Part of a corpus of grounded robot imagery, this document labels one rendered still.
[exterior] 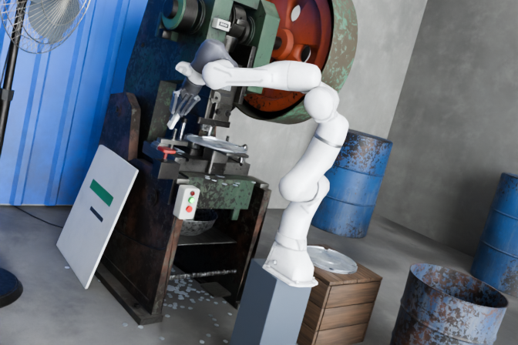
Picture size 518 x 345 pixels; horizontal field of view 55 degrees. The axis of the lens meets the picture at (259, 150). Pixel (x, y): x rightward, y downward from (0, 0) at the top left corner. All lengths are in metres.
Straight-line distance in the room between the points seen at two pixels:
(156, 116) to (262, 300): 1.07
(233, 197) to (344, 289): 0.66
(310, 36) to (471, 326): 1.48
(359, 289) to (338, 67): 1.05
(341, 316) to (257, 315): 0.60
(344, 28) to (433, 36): 3.28
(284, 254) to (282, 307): 0.20
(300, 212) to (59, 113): 1.92
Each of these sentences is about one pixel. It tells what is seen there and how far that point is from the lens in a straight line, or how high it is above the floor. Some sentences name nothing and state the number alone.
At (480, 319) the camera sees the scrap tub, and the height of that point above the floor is 0.42.
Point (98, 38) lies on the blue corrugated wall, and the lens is 3.35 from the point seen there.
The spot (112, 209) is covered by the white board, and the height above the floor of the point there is 0.37.
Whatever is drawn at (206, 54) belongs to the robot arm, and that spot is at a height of 1.17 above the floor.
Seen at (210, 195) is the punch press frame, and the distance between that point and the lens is 2.29.
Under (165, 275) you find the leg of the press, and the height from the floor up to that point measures 0.22.
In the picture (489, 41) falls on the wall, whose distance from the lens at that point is 5.35.
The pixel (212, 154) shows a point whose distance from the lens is 2.30.
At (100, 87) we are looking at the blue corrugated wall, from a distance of 3.39.
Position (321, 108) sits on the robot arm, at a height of 1.09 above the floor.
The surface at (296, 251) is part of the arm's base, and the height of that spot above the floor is 0.55.
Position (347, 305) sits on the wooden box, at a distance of 2.46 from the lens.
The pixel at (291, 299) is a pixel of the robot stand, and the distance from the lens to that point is 1.95.
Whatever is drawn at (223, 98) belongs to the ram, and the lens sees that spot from 2.38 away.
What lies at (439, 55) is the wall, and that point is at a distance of 5.54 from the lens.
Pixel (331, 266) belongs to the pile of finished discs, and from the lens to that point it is 2.44.
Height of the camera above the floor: 1.13
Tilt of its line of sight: 8 degrees down
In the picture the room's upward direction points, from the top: 14 degrees clockwise
